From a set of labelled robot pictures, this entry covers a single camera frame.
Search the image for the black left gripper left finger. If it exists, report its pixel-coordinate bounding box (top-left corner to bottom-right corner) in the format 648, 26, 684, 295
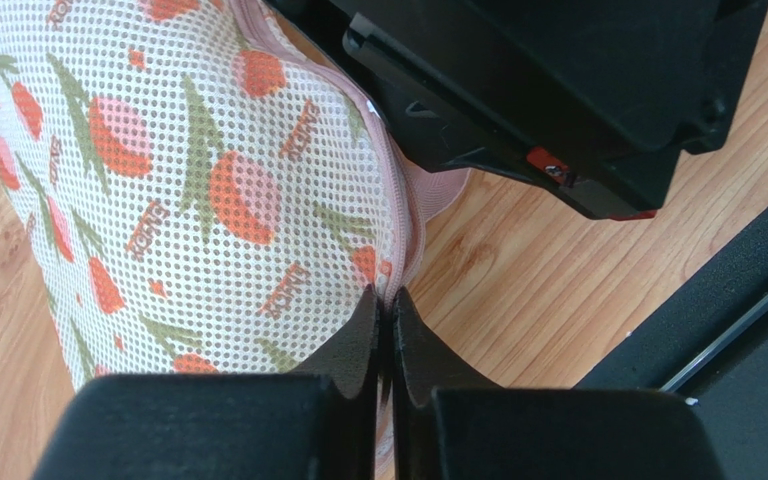
34, 288, 380, 479

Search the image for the floral mesh laundry bag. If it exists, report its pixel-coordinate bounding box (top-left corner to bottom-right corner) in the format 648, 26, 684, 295
0, 0, 472, 394

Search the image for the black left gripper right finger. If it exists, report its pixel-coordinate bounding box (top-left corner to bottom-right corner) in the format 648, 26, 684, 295
392, 290, 723, 479

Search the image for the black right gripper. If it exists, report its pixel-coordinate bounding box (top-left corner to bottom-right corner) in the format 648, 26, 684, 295
273, 0, 768, 221

